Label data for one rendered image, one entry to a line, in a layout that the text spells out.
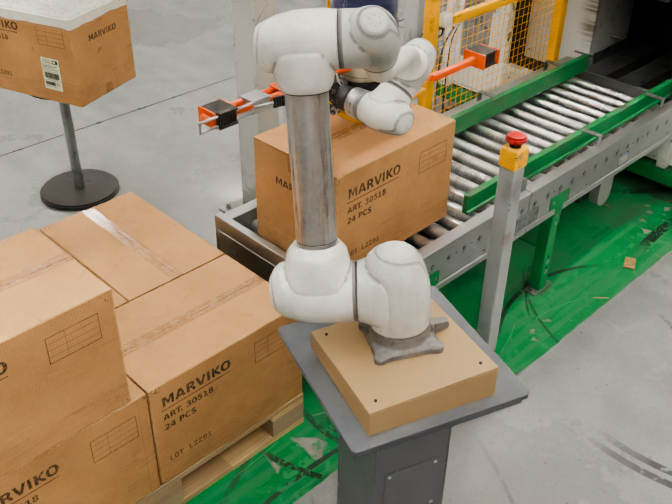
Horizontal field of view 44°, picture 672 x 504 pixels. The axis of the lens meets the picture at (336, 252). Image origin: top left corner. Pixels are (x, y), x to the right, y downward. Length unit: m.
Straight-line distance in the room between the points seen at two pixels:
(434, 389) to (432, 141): 1.15
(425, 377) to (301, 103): 0.72
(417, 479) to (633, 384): 1.29
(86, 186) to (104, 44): 0.86
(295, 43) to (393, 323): 0.71
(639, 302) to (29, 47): 2.91
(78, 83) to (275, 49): 2.16
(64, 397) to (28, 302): 0.27
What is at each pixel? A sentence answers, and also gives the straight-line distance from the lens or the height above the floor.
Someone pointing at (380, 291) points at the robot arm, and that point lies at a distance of 2.01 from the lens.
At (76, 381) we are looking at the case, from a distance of 2.30.
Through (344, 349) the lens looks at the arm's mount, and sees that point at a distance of 2.16.
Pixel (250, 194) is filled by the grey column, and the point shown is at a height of 0.11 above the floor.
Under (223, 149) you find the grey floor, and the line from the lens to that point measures 4.85.
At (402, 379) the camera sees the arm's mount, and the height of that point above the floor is 0.83.
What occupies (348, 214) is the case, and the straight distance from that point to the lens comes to 2.72.
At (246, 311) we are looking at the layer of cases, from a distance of 2.72.
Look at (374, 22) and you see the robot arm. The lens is 1.83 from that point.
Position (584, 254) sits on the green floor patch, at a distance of 4.12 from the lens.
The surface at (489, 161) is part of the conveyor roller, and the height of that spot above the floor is 0.52.
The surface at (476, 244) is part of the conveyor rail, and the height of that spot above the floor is 0.50.
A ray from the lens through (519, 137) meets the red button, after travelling 2.73.
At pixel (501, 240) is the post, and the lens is 2.90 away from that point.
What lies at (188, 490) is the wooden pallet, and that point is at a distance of 2.90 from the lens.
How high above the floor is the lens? 2.24
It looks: 35 degrees down
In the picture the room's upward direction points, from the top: 1 degrees clockwise
